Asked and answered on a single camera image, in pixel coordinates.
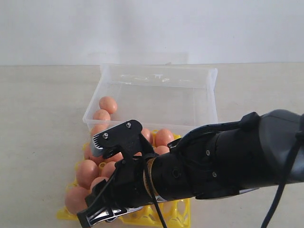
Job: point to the clear plastic container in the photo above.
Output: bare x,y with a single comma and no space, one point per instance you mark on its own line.
179,98

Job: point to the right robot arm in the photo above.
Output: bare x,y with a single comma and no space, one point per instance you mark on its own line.
210,162

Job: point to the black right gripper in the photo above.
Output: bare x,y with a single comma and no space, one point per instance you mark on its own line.
127,189

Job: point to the brown egg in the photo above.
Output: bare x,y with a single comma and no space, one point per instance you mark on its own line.
163,137
101,114
160,150
97,129
115,158
148,135
89,156
75,199
109,104
87,171
108,169
98,180

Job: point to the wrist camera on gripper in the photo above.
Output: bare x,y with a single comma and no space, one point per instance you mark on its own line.
127,139

